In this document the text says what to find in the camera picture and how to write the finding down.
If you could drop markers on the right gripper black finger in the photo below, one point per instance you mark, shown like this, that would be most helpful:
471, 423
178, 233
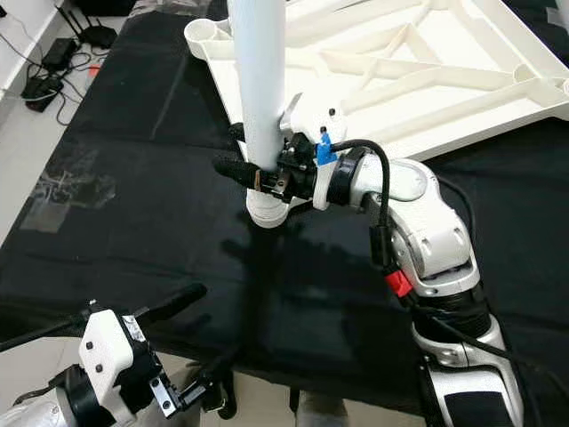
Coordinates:
241, 132
242, 172

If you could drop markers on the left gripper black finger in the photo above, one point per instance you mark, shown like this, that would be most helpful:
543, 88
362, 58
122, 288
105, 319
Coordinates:
213, 384
169, 302

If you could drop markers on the white plastic table top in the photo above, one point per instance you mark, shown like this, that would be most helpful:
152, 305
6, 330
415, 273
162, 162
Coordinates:
453, 80

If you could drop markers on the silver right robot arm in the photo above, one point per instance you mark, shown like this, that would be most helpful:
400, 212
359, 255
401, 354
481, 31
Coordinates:
436, 231

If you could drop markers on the tan rubber band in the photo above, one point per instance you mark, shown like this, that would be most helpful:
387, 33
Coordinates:
258, 181

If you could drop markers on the black tablecloth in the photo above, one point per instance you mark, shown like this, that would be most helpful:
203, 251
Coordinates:
142, 240

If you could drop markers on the black wifi router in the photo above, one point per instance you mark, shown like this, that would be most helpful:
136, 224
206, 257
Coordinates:
100, 36

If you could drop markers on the black power adapter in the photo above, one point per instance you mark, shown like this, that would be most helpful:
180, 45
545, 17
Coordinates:
44, 89
64, 51

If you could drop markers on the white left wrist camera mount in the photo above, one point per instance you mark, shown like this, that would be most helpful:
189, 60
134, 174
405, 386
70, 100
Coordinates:
107, 356

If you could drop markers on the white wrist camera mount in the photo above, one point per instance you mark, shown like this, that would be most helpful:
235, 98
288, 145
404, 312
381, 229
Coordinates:
311, 116
107, 356

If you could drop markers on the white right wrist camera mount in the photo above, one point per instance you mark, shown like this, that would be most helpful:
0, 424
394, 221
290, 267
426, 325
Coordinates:
311, 116

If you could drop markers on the white box red switch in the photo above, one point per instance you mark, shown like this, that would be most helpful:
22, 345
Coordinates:
95, 76

